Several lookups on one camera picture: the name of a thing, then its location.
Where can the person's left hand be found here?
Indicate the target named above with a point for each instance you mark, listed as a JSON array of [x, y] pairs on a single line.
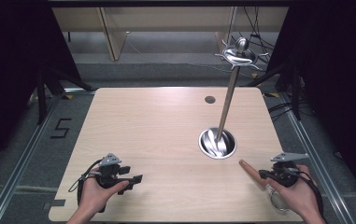
[[93, 196]]

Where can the dark curtain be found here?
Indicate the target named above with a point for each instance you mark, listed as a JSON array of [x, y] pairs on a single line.
[[10, 77], [337, 87]]

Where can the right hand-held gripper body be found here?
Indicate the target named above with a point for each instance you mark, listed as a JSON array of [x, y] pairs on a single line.
[[284, 174]]

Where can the black tape strip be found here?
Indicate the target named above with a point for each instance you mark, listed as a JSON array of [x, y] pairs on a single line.
[[55, 203]]

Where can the metal utensil rack stand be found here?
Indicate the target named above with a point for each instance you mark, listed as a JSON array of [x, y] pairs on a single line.
[[217, 143]]

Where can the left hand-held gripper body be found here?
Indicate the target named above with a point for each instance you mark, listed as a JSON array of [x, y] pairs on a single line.
[[107, 174]]

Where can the aluminium floor rail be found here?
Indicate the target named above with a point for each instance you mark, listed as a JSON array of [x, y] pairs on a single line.
[[312, 155], [20, 165]]

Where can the person's right hand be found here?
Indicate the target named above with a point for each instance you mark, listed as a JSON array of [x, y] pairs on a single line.
[[297, 196]]

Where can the black metal stand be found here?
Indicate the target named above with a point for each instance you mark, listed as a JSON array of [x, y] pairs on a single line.
[[295, 90], [41, 93]]

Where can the dark round table grommet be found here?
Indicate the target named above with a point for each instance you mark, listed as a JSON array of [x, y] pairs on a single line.
[[210, 99]]

